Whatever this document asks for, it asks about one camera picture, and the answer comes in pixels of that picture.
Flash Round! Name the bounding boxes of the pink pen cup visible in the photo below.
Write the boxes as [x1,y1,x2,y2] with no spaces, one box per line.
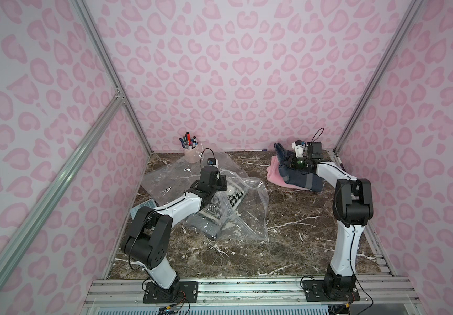
[183,145,202,164]

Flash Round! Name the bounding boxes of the clear plastic vacuum bag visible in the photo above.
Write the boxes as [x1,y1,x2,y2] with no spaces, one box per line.
[142,150,269,241]

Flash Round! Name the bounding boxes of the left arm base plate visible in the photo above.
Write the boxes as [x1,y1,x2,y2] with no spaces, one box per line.
[143,281,198,304]

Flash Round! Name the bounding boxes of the black white houndstooth knit blanket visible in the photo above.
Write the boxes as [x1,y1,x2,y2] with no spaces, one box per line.
[198,179,247,226]

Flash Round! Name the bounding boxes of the pink fluffy blanket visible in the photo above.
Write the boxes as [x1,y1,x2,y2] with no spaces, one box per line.
[267,156,307,190]

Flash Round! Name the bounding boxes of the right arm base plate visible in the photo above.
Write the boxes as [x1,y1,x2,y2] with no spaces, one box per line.
[301,279,361,303]

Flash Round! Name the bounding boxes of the aluminium front rail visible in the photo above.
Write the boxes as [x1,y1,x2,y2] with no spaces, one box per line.
[81,275,425,314]

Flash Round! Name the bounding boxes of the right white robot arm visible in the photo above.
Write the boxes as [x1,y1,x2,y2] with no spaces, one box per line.
[291,140,373,300]

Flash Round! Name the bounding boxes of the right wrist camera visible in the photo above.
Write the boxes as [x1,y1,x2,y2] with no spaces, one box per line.
[291,140,306,158]

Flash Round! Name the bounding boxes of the navy plaid blanket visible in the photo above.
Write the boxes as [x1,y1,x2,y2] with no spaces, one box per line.
[274,143,324,192]

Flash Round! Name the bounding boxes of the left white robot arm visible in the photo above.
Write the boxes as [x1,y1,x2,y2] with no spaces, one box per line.
[121,165,228,295]

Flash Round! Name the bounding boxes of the light blue calculator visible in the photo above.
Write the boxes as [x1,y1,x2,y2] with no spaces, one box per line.
[129,198,159,219]

